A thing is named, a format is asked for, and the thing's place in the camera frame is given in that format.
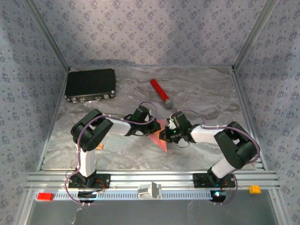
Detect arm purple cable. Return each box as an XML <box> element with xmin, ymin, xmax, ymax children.
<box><xmin>179</xmin><ymin>109</ymin><xmax>261</xmax><ymax>206</ymax></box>
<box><xmin>61</xmin><ymin>101</ymin><xmax>158</xmax><ymax>207</ymax></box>

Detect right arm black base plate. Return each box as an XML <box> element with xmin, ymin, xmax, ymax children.
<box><xmin>192</xmin><ymin>172</ymin><xmax>236</xmax><ymax>188</ymax></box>

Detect pink paper sheet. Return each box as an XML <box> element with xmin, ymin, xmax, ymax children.
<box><xmin>147</xmin><ymin>119</ymin><xmax>169</xmax><ymax>153</ymax></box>

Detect aluminium mounting rail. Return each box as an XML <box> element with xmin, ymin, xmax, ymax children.
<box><xmin>23</xmin><ymin>170</ymin><xmax>281</xmax><ymax>191</ymax></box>

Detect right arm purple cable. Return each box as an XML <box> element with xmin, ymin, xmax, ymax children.
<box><xmin>179</xmin><ymin>109</ymin><xmax>261</xmax><ymax>206</ymax></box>

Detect yellow toy brick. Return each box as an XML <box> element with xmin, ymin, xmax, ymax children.
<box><xmin>248</xmin><ymin>185</ymin><xmax>262</xmax><ymax>195</ymax></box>

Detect white slotted cable duct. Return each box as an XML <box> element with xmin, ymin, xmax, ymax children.
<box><xmin>35</xmin><ymin>189</ymin><xmax>214</xmax><ymax>201</ymax></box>

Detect black hard case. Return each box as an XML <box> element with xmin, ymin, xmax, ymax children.
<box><xmin>64</xmin><ymin>68</ymin><xmax>117</xmax><ymax>104</ymax></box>

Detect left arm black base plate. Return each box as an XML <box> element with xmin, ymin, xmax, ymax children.
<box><xmin>67</xmin><ymin>173</ymin><xmax>111</xmax><ymax>189</ymax></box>

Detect small circuit board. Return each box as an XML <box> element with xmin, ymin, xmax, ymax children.
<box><xmin>77</xmin><ymin>191</ymin><xmax>98</xmax><ymax>203</ymax></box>
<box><xmin>210</xmin><ymin>189</ymin><xmax>228</xmax><ymax>203</ymax></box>

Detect grey metal bracket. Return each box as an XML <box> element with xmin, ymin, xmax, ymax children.
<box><xmin>137</xmin><ymin>181</ymin><xmax>163</xmax><ymax>200</ymax></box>

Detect aluminium table side rail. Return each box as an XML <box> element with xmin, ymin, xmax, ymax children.
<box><xmin>231</xmin><ymin>67</ymin><xmax>269</xmax><ymax>170</ymax></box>
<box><xmin>36</xmin><ymin>69</ymin><xmax>71</xmax><ymax>172</ymax></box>

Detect red toy brick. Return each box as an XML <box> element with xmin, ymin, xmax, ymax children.
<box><xmin>37</xmin><ymin>192</ymin><xmax>55</xmax><ymax>202</ymax></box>

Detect red microphone silver head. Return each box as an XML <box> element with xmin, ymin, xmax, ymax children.
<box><xmin>150</xmin><ymin>78</ymin><xmax>174</xmax><ymax>109</ymax></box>

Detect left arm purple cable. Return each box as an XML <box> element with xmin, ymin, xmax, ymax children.
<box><xmin>61</xmin><ymin>101</ymin><xmax>158</xmax><ymax>207</ymax></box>

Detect aluminium frame post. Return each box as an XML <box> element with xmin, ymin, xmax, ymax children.
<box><xmin>233</xmin><ymin>0</ymin><xmax>278</xmax><ymax>70</ymax></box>

